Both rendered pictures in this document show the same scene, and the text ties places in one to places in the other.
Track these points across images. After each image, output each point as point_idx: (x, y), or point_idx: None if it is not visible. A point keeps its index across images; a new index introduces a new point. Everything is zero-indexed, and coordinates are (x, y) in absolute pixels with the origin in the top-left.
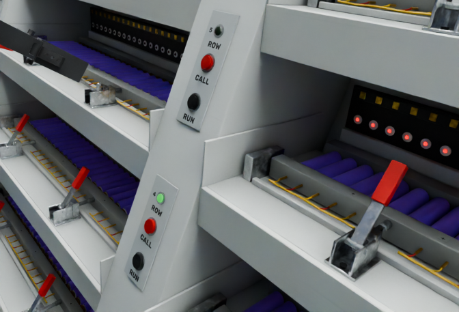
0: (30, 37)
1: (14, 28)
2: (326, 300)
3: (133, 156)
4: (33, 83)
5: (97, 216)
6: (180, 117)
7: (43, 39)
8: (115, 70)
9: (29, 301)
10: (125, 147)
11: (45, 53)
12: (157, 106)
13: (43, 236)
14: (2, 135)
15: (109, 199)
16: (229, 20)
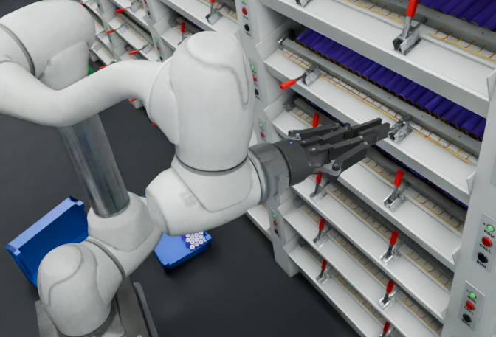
0: (363, 149)
1: (356, 153)
2: None
3: (454, 190)
4: (322, 104)
5: (417, 195)
6: (493, 183)
7: (362, 133)
8: (387, 77)
9: (379, 242)
10: (443, 183)
11: (367, 142)
12: (455, 139)
13: (382, 214)
14: (294, 120)
15: (422, 182)
16: None
